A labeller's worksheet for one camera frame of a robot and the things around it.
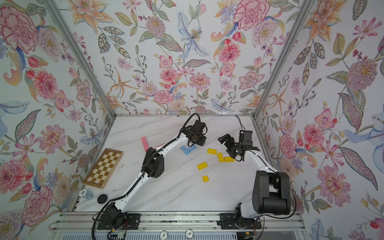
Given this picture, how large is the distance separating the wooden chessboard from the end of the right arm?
671 mm

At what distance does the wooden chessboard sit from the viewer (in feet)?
2.83

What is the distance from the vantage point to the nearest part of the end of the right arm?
2.23ft
